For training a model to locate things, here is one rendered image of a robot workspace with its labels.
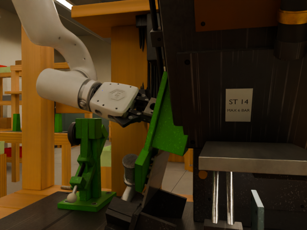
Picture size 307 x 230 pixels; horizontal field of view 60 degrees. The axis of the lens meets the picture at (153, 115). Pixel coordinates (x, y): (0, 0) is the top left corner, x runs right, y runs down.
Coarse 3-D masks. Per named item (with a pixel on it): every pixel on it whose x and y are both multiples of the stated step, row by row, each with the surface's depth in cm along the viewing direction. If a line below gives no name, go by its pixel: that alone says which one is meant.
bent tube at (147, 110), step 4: (152, 100) 65; (148, 104) 64; (152, 104) 65; (148, 108) 63; (152, 108) 66; (144, 112) 63; (148, 112) 63; (152, 112) 63; (128, 188) 63; (132, 188) 63; (124, 192) 62; (128, 192) 62; (132, 192) 62; (136, 192) 63; (124, 196) 61; (128, 196) 61; (132, 196) 62; (128, 200) 61
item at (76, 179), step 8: (104, 128) 90; (104, 136) 90; (104, 144) 90; (80, 160) 82; (88, 160) 81; (80, 168) 81; (72, 176) 79; (80, 176) 79; (88, 176) 81; (72, 184) 78; (80, 184) 77; (88, 184) 79
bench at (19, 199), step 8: (16, 192) 103; (24, 192) 103; (32, 192) 103; (40, 192) 103; (48, 192) 103; (0, 200) 93; (8, 200) 93; (16, 200) 93; (24, 200) 93; (32, 200) 93; (192, 200) 93; (0, 208) 86; (8, 208) 86; (16, 208) 86; (0, 216) 79
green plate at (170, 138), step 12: (168, 84) 55; (168, 96) 55; (156, 108) 55; (168, 108) 55; (156, 120) 55; (168, 120) 55; (156, 132) 56; (168, 132) 55; (180, 132) 55; (156, 144) 56; (168, 144) 55; (180, 144) 55
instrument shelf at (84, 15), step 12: (132, 0) 82; (144, 0) 81; (156, 0) 80; (72, 12) 87; (84, 12) 86; (96, 12) 85; (108, 12) 84; (120, 12) 83; (132, 12) 83; (144, 12) 83; (84, 24) 94; (96, 24) 94; (108, 24) 94; (120, 24) 94; (132, 24) 94; (108, 36) 109
